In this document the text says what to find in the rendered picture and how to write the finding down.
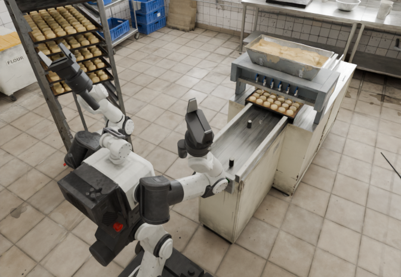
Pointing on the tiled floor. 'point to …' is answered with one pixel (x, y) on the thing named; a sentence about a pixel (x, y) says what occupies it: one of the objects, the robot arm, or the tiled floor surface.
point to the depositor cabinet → (299, 132)
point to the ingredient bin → (14, 64)
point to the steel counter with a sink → (374, 59)
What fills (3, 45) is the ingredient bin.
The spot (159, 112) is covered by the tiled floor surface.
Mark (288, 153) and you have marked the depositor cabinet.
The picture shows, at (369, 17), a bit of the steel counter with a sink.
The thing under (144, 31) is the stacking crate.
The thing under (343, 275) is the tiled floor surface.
